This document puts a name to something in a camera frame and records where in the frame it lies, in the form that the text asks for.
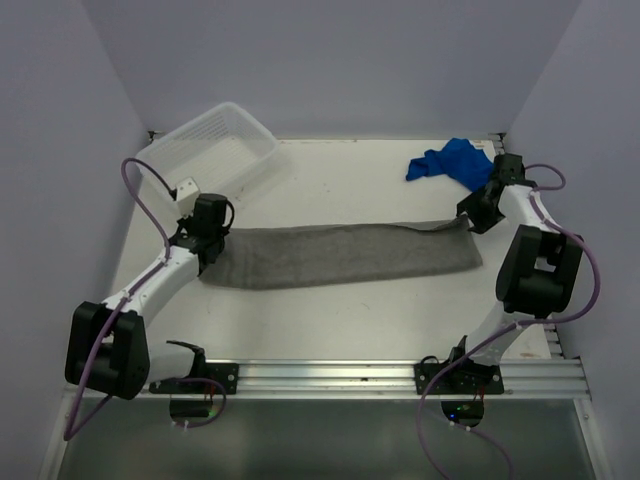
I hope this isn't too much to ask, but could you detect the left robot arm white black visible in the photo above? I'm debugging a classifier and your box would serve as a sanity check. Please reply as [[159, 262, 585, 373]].
[[65, 193, 235, 400]]

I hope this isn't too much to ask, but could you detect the white plastic basket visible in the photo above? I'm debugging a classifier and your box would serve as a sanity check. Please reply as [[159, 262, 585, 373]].
[[136, 102, 279, 193]]

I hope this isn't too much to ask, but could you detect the blue towel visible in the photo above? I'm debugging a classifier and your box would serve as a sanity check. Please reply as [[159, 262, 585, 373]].
[[405, 138, 494, 192]]

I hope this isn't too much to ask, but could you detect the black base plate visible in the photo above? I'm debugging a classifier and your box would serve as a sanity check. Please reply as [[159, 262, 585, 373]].
[[149, 362, 240, 395], [413, 356, 505, 395]]

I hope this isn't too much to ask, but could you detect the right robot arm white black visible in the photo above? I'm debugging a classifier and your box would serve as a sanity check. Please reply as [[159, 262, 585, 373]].
[[445, 154, 582, 393]]

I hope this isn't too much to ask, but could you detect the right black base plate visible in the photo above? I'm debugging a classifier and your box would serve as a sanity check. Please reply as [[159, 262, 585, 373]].
[[413, 356, 505, 395]]

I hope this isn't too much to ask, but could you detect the aluminium mounting rail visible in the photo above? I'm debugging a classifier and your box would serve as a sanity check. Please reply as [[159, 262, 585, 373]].
[[64, 357, 594, 401]]

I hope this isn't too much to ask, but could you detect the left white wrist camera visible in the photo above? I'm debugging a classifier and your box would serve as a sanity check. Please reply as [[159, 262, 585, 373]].
[[174, 177, 200, 218]]

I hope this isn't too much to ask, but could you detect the grey towel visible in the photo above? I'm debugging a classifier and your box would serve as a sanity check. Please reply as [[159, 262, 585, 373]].
[[201, 217, 483, 291]]

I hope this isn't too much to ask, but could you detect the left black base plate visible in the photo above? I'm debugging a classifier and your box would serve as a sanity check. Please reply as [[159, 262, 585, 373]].
[[149, 362, 240, 395]]

